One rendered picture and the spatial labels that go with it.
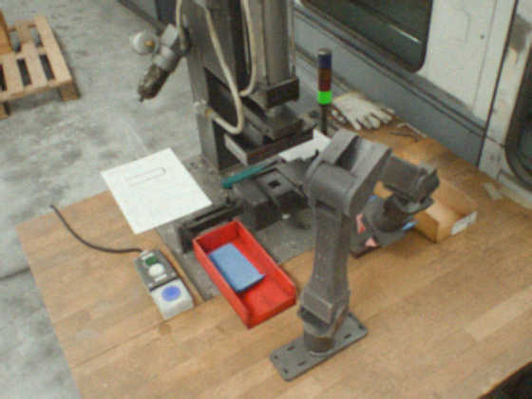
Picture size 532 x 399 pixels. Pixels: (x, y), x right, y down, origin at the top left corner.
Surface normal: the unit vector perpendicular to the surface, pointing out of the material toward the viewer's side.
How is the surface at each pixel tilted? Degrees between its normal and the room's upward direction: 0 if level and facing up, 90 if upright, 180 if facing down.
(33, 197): 0
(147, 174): 0
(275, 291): 0
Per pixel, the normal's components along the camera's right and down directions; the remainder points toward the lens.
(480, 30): -0.88, 0.35
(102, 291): -0.06, -0.75
